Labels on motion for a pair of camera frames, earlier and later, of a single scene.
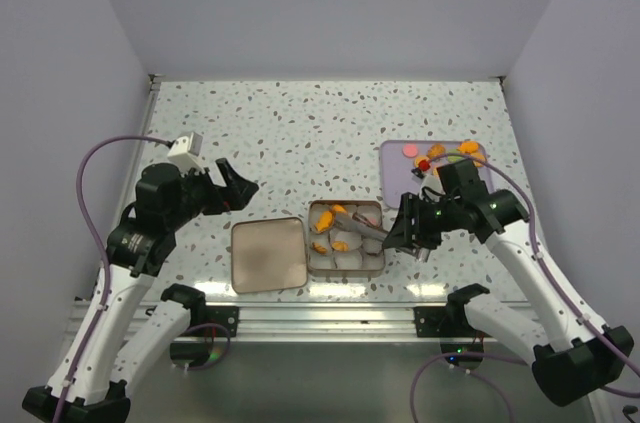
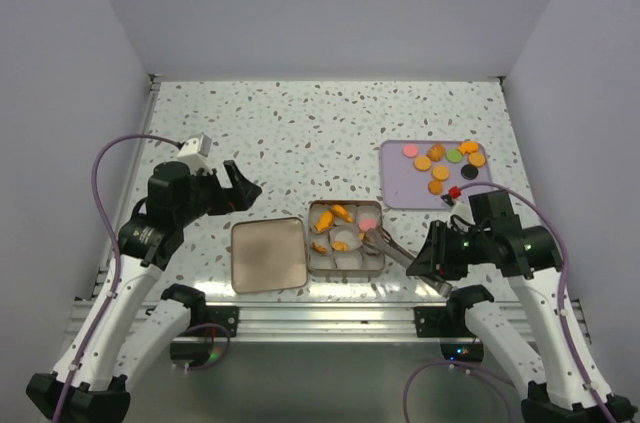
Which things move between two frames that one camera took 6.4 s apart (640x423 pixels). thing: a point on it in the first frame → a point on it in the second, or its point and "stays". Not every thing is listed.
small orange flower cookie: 319,248 stays
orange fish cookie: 324,221 stays
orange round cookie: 340,245 stays
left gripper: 234,196 stays
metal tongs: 373,230 → 381,237
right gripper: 404,232 → 435,258
